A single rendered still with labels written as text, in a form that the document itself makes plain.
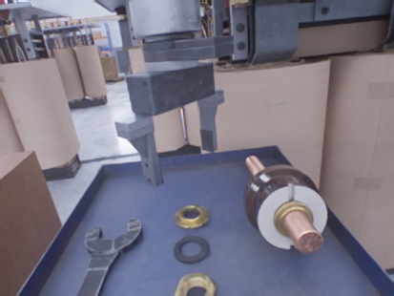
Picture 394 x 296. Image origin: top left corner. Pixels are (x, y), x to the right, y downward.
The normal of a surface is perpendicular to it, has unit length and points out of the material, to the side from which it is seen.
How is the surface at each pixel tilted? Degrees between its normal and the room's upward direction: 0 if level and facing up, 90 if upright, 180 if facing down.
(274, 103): 90
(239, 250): 0
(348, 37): 90
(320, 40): 90
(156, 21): 90
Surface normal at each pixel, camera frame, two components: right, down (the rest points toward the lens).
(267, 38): 0.13, 0.36
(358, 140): -0.48, 0.38
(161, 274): -0.10, -0.92
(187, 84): 0.76, 0.18
